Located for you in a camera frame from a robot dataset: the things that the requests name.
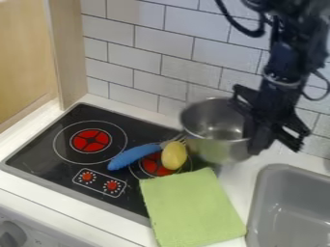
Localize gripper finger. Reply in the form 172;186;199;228
274;126;306;154
246;124;278;156

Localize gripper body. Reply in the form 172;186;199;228
231;74;313;138

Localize silver pot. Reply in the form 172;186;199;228
179;96;260;166

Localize toy sink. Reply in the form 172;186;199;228
244;163;330;247

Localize yellow toy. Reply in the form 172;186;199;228
159;140;190;171

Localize green cloth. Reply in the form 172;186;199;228
137;166;249;247

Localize toy stove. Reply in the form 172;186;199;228
0;101;220;227

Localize blue handled tool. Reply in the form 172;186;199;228
105;134;189;172

